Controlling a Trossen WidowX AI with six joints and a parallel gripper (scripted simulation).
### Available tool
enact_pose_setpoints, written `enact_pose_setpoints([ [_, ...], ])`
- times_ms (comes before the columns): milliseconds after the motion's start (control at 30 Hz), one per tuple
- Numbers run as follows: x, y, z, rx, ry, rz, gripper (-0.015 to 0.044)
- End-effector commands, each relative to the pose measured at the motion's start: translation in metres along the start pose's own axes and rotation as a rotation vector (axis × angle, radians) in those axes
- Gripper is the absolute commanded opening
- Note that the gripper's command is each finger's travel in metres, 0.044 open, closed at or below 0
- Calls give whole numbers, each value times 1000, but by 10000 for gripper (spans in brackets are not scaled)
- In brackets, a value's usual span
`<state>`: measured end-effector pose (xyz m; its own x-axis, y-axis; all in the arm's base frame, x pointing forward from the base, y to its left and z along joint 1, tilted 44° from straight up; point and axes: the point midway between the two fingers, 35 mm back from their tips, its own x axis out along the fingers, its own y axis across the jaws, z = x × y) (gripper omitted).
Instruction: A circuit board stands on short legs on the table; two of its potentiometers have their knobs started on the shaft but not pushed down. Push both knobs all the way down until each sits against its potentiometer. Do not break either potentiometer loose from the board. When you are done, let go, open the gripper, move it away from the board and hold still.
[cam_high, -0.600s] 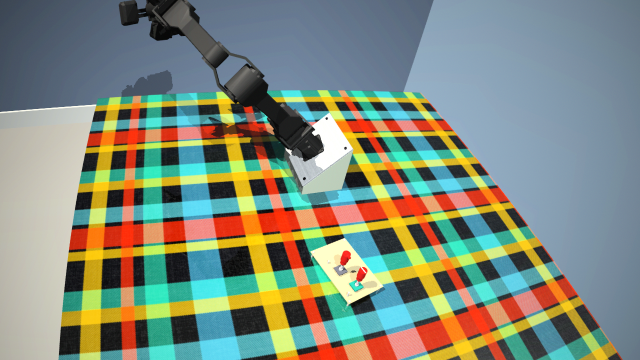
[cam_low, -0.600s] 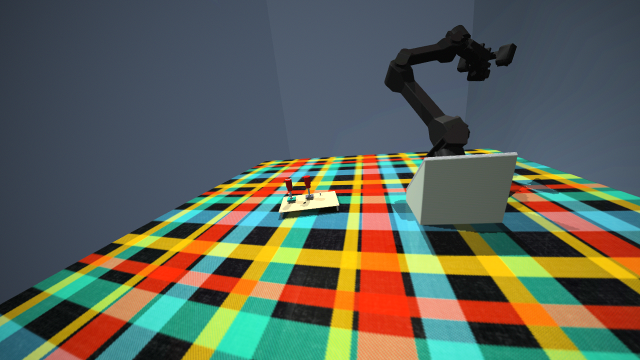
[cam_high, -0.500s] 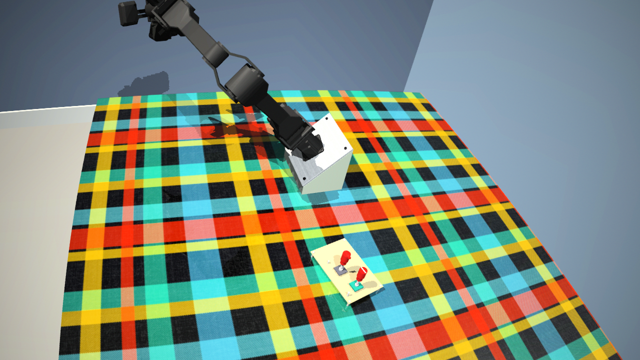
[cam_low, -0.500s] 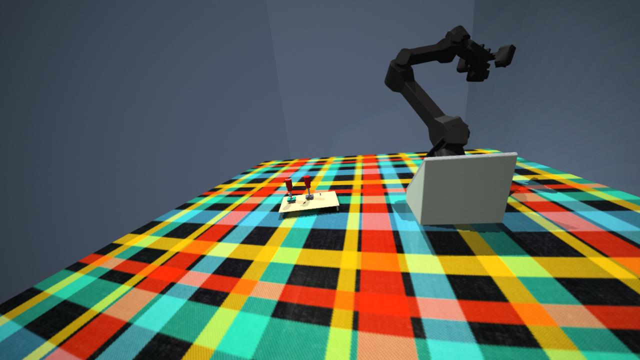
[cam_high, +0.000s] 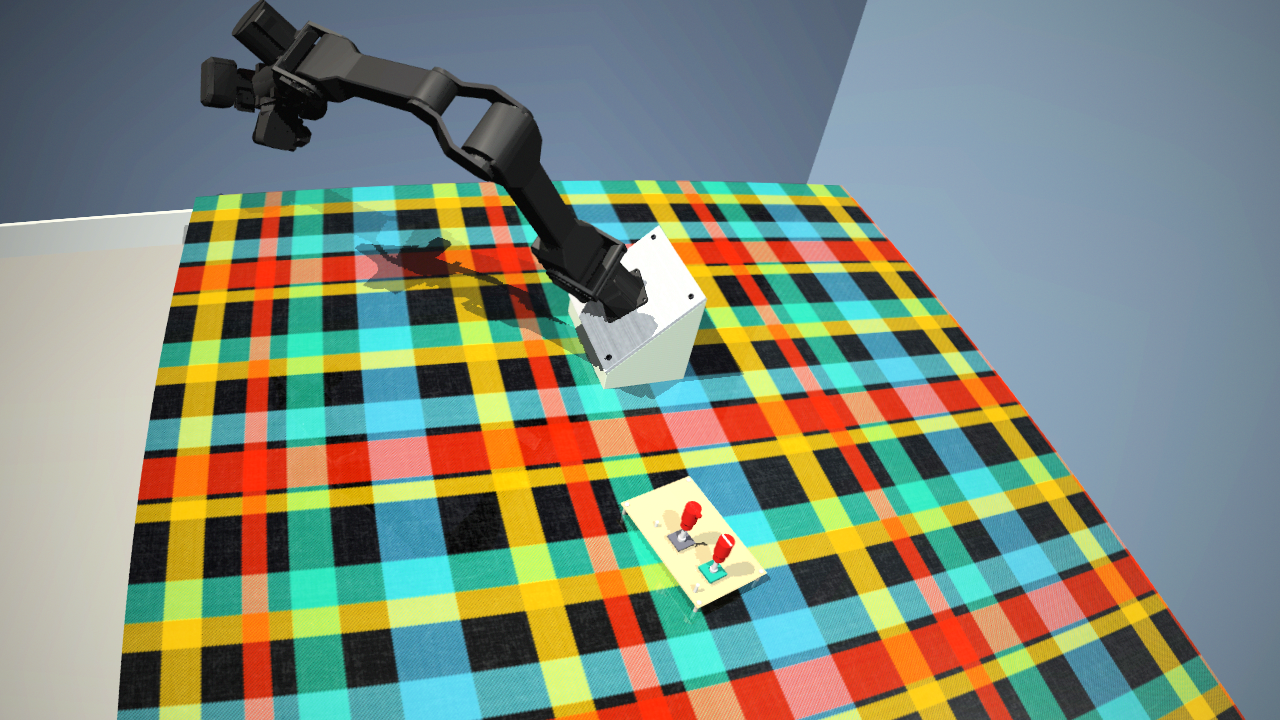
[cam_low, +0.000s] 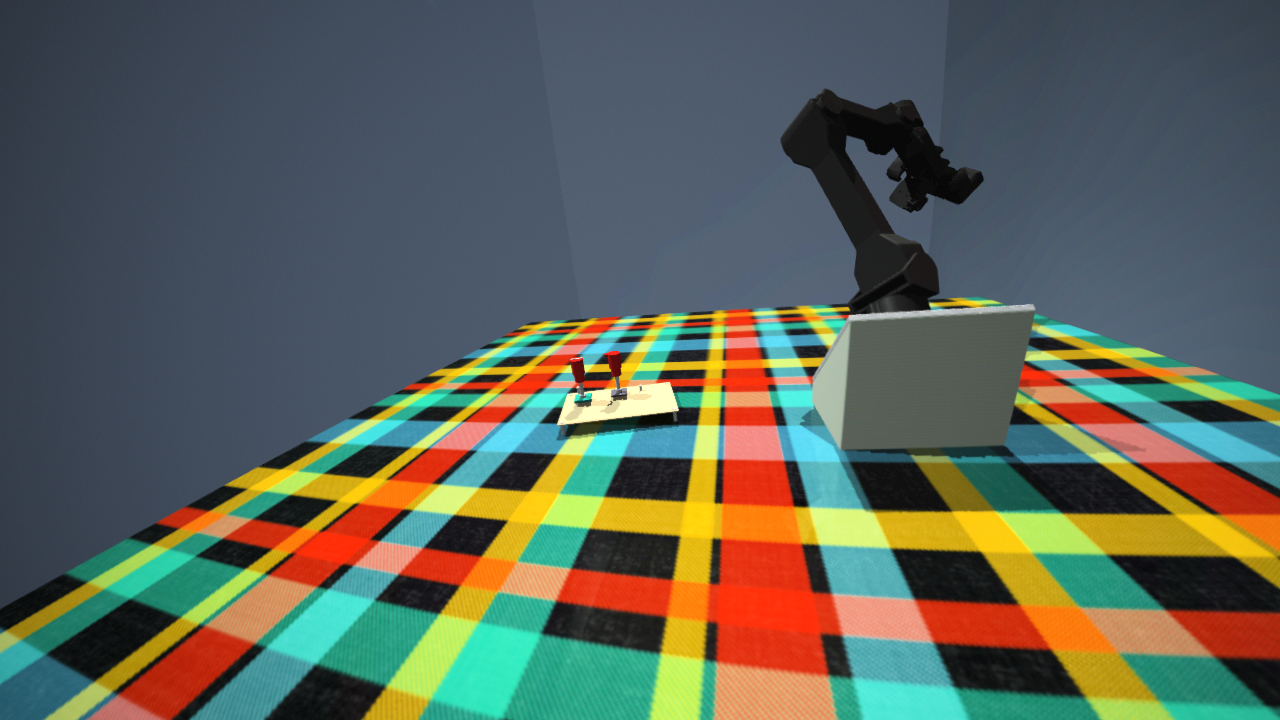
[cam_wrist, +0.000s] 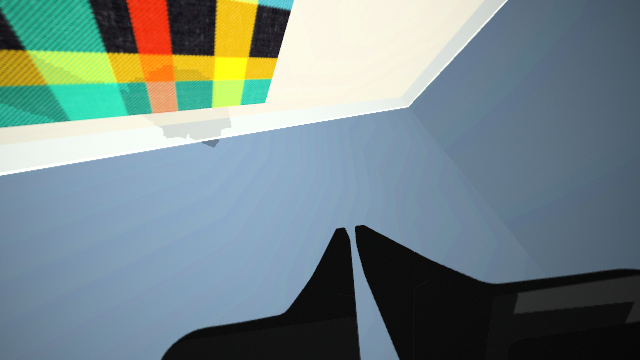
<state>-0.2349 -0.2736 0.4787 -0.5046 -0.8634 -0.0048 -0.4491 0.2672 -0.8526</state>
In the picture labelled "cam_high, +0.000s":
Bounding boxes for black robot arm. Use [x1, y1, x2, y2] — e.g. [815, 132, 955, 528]
[232, 0, 648, 323]

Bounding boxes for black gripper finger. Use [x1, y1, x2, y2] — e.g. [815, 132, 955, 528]
[234, 68, 255, 113]

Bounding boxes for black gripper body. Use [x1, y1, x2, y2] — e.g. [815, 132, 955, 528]
[200, 56, 328, 120]

